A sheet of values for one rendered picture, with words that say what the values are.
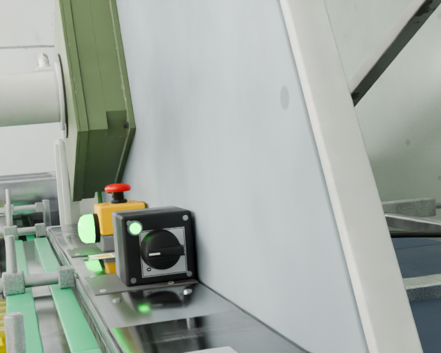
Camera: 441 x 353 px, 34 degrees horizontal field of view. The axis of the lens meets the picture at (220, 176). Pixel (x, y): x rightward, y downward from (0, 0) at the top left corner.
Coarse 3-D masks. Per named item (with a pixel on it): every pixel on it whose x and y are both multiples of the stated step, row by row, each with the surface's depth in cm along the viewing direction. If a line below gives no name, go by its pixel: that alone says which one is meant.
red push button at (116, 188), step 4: (112, 184) 110; (116, 184) 110; (120, 184) 110; (124, 184) 110; (128, 184) 111; (108, 188) 110; (112, 188) 109; (116, 188) 109; (120, 188) 109; (124, 188) 110; (128, 188) 110; (108, 192) 110; (112, 192) 110; (116, 192) 111; (120, 192) 111; (116, 196) 111; (120, 196) 111
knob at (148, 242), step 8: (152, 232) 80; (160, 232) 79; (168, 232) 80; (144, 240) 79; (152, 240) 78; (160, 240) 79; (168, 240) 79; (176, 240) 79; (144, 248) 79; (152, 248) 78; (160, 248) 78; (168, 248) 78; (176, 248) 78; (144, 256) 79; (152, 256) 77; (160, 256) 77; (168, 256) 78; (176, 256) 79; (152, 264) 78; (160, 264) 79; (168, 264) 79
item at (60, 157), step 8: (56, 144) 164; (64, 144) 155; (56, 152) 169; (64, 152) 155; (56, 160) 169; (64, 160) 155; (56, 168) 169; (64, 168) 154; (64, 176) 154; (64, 184) 154; (64, 192) 154; (64, 200) 154; (64, 208) 154; (64, 216) 154; (64, 224) 170
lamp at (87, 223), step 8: (88, 216) 109; (96, 216) 109; (80, 224) 109; (88, 224) 108; (96, 224) 108; (80, 232) 109; (88, 232) 108; (96, 232) 108; (88, 240) 109; (96, 240) 109
